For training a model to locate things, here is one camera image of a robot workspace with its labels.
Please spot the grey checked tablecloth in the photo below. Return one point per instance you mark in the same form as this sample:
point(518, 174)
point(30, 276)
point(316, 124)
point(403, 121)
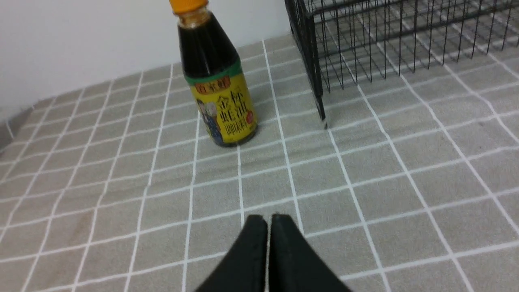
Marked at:
point(117, 187)

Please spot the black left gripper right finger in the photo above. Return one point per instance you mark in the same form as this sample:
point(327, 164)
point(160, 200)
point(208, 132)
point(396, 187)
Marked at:
point(293, 265)

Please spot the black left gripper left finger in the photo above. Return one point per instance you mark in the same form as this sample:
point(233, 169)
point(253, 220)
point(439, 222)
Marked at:
point(243, 268)

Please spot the soy sauce bottle orange cap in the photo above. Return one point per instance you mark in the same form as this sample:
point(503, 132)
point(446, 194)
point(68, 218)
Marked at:
point(212, 68)

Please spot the black wire mesh rack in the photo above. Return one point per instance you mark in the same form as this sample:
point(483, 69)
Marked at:
point(351, 41)

